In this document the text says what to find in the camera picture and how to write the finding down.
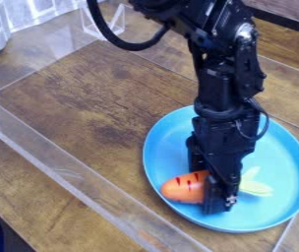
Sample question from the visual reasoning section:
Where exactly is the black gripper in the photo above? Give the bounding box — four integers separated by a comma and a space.
187, 112, 260, 215

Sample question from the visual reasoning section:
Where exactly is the orange toy carrot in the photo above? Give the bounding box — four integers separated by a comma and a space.
160, 166, 272, 205

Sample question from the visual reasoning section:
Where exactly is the blue round plate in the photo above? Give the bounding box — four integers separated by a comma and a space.
143, 106, 299, 233

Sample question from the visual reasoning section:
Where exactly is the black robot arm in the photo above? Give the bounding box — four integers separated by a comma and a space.
129, 0, 267, 215

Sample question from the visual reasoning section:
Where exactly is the clear acrylic barrier front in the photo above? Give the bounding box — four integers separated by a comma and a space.
0, 105, 211, 252

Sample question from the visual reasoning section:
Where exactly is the white checked curtain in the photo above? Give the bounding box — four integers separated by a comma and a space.
0, 0, 85, 50

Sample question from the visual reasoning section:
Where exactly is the clear acrylic corner bracket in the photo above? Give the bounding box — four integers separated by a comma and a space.
81, 0, 124, 43

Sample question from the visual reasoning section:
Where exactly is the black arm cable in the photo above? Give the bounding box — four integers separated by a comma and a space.
85, 0, 172, 52

